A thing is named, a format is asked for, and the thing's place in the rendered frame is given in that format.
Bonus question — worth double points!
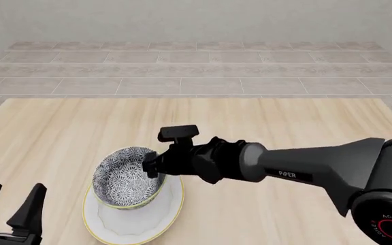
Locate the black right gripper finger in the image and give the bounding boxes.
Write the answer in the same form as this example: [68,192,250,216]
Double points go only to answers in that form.
[142,150,160,180]

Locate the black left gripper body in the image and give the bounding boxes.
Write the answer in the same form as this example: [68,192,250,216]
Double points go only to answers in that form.
[0,229,43,245]

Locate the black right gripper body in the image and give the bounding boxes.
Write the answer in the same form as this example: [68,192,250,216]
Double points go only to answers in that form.
[157,143,201,177]

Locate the black white patterned bowl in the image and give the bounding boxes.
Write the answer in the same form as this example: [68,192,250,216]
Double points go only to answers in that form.
[92,145,168,210]

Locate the white plate with yellow rim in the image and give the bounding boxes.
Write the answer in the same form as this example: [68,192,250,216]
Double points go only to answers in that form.
[82,174,185,245]

